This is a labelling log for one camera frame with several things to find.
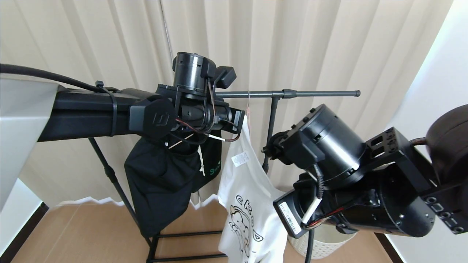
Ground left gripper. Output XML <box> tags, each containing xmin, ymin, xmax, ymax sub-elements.
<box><xmin>175</xmin><ymin>102</ymin><xmax>245</xmax><ymax>133</ymax></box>

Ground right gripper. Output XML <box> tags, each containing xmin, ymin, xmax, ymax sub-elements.
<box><xmin>272</xmin><ymin>172</ymin><xmax>435</xmax><ymax>239</ymax></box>

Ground black shorts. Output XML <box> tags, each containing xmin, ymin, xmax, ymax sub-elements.
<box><xmin>124</xmin><ymin>130</ymin><xmax>223</xmax><ymax>238</ymax></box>

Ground white garment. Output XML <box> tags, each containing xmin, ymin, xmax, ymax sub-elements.
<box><xmin>218</xmin><ymin>113</ymin><xmax>289</xmax><ymax>263</ymax></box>

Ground white laundry basket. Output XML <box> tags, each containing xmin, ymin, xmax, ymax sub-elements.
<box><xmin>288</xmin><ymin>223</ymin><xmax>357</xmax><ymax>260</ymax></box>

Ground black clothes rack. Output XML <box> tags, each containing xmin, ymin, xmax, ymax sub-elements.
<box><xmin>88</xmin><ymin>89</ymin><xmax>361</xmax><ymax>263</ymax></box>

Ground beige curtain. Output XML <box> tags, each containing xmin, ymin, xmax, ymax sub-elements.
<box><xmin>0</xmin><ymin>0</ymin><xmax>454</xmax><ymax>207</ymax></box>

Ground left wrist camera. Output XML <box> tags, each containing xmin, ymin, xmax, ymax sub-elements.
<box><xmin>210</xmin><ymin>66</ymin><xmax>237</xmax><ymax>89</ymax></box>

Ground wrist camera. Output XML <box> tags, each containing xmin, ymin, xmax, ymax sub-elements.
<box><xmin>210</xmin><ymin>66</ymin><xmax>237</xmax><ymax>89</ymax></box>
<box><xmin>261</xmin><ymin>132</ymin><xmax>287</xmax><ymax>163</ymax></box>

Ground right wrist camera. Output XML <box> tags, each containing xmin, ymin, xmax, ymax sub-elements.
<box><xmin>261</xmin><ymin>132</ymin><xmax>287</xmax><ymax>163</ymax></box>

